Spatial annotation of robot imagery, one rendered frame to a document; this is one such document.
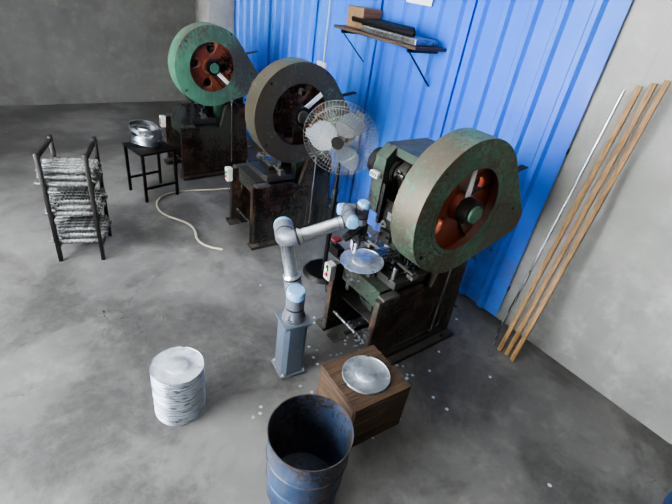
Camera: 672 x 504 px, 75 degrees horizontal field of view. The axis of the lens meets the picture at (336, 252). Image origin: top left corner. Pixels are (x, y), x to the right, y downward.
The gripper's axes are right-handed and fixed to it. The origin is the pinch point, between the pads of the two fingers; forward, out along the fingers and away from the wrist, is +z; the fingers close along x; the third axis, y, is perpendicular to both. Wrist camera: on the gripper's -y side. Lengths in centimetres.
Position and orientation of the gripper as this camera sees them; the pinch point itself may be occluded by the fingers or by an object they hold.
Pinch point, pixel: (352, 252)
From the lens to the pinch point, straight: 275.2
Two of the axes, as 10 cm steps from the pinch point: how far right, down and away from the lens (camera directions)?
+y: 8.1, -2.1, 5.4
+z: -1.4, 8.4, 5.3
